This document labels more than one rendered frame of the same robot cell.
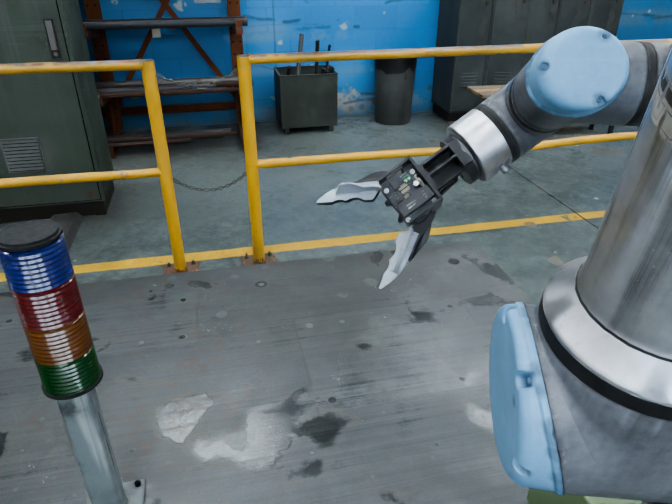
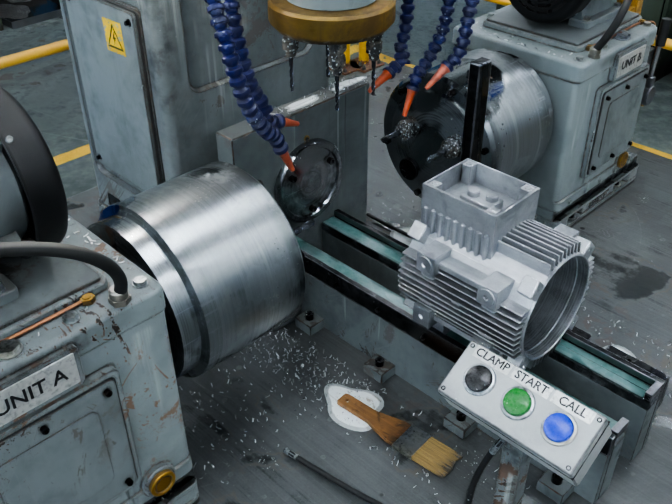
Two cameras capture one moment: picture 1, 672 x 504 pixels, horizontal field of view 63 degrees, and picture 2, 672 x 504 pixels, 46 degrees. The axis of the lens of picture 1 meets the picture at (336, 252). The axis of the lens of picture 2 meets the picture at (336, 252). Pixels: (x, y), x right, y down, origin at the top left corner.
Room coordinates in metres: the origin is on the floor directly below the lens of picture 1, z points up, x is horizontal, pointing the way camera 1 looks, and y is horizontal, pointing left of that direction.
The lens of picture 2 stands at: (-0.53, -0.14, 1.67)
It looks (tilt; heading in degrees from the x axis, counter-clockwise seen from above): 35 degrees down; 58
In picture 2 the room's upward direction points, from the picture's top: straight up
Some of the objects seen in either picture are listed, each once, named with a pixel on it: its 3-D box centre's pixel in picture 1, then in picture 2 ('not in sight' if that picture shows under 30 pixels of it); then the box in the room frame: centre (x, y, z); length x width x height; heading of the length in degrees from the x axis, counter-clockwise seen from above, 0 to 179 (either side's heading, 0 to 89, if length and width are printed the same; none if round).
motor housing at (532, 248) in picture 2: not in sight; (494, 276); (0.12, 0.48, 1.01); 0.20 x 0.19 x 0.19; 103
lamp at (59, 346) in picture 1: (58, 331); not in sight; (0.47, 0.30, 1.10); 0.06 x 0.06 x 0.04
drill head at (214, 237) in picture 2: not in sight; (165, 286); (-0.29, 0.68, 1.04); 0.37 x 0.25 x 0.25; 13
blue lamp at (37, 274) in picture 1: (36, 258); not in sight; (0.47, 0.30, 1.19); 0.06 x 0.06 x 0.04
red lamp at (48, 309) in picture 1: (47, 296); not in sight; (0.47, 0.30, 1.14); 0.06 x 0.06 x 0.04
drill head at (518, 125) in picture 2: not in sight; (476, 123); (0.38, 0.83, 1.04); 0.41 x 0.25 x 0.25; 13
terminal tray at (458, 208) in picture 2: not in sight; (478, 208); (0.11, 0.52, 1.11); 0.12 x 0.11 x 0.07; 103
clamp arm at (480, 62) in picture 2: not in sight; (473, 140); (0.22, 0.66, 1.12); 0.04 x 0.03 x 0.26; 103
